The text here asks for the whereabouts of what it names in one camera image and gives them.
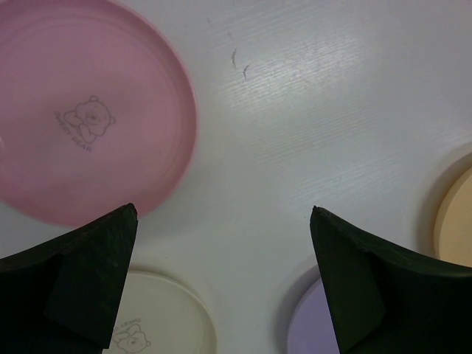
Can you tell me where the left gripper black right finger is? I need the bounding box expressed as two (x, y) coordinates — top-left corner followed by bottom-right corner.
(310, 206), (471, 353)

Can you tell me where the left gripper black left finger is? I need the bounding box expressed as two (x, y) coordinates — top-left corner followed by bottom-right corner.
(1, 204), (138, 353)

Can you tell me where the cream plastic plate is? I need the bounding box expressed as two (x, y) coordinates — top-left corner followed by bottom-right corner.
(103, 271), (218, 353)

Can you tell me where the orange plastic plate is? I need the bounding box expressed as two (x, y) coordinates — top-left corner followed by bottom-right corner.
(433, 154), (471, 267)

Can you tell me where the pink plastic bear plate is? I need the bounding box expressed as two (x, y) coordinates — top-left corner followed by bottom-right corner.
(1, 1), (198, 226)

